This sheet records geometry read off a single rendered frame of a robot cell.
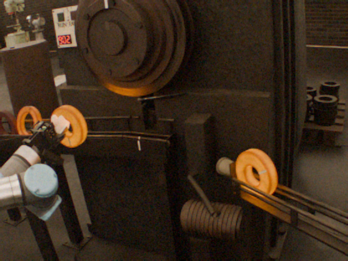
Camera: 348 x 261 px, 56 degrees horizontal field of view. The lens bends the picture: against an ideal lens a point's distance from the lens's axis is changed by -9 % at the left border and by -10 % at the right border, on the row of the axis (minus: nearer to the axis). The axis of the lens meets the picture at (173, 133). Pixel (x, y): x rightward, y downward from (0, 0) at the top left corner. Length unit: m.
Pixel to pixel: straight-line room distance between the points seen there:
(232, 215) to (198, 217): 0.12
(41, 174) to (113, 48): 0.50
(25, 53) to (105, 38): 2.87
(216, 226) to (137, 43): 0.66
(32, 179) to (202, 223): 0.60
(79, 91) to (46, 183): 0.75
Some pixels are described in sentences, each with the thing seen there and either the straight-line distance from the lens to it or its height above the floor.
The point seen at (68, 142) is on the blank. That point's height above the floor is 0.77.
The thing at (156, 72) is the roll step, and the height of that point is 0.98.
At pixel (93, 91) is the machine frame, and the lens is 1.57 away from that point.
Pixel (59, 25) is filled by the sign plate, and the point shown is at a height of 1.17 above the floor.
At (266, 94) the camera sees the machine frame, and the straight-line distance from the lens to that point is 1.27.
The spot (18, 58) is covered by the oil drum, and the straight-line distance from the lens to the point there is 4.06.
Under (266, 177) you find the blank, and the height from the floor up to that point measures 0.73.
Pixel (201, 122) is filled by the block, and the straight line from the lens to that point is 1.23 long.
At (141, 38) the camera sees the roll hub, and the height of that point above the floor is 1.11.
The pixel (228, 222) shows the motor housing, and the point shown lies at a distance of 1.22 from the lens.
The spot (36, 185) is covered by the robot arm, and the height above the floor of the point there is 0.83.
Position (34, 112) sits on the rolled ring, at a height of 0.76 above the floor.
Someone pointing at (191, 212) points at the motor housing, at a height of 0.52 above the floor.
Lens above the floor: 1.25
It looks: 23 degrees down
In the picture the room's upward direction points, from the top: 6 degrees counter-clockwise
